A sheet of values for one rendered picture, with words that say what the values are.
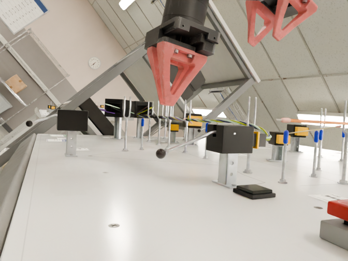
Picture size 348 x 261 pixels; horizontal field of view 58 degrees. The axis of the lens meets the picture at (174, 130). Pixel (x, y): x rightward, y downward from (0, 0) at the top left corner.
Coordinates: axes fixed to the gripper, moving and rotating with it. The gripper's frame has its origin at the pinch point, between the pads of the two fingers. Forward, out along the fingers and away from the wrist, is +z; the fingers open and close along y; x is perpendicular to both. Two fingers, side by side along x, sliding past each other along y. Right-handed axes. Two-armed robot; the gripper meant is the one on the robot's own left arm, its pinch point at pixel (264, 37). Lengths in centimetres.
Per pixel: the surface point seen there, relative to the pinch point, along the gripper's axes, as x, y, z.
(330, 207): 0.8, -20.8, 22.4
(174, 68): -27, 99, -22
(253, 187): -3.8, -6.6, 22.4
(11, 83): 48, 689, -8
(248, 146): -3.6, -2.5, 16.9
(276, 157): -31.4, 19.0, 9.9
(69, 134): 13.9, 31.5, 27.0
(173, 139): -25, 62, 13
